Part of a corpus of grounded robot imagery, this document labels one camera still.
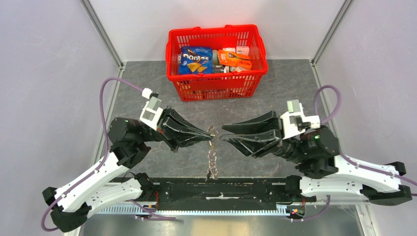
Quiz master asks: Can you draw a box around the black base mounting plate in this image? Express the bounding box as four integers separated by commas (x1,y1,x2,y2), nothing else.
107,177,346,212

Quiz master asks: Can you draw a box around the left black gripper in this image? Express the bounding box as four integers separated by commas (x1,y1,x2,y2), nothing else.
139,105,213,152

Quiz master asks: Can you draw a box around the metal disc with keyrings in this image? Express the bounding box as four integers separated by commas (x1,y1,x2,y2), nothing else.
206,126,218,181

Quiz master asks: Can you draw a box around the glass jar in basket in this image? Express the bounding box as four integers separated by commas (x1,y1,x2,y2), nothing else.
212,50,221,66

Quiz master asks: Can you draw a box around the blue Doritos chip bag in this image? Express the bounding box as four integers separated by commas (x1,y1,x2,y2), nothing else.
178,46,213,75

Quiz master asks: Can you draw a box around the pink white box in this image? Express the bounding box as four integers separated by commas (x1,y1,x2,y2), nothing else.
236,46,250,56

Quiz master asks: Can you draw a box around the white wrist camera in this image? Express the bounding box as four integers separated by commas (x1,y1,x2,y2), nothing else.
280,99,321,140
139,88,163,131

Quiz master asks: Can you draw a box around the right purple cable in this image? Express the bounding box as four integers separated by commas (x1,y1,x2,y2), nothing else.
286,85,417,222

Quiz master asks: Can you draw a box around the purple cable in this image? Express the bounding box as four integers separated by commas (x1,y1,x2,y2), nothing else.
40,77,144,232
286,85,417,222

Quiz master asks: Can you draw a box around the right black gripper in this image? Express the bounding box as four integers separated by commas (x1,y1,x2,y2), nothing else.
220,109,308,164

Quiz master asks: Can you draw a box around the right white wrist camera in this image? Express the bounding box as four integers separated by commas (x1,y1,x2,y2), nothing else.
280,99,321,140

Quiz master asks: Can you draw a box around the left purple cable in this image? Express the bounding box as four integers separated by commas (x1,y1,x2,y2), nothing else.
40,77,144,232

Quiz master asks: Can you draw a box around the orange snack packet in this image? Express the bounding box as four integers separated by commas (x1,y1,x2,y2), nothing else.
217,50,252,70

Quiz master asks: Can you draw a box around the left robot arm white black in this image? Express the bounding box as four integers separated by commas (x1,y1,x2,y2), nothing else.
42,107,213,233

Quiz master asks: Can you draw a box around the red plastic shopping basket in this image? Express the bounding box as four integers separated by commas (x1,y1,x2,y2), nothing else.
165,25,268,101

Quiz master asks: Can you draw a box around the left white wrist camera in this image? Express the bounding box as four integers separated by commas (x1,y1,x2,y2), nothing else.
139,88,163,131

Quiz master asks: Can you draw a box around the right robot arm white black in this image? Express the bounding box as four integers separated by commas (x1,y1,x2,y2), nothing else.
221,111,413,206

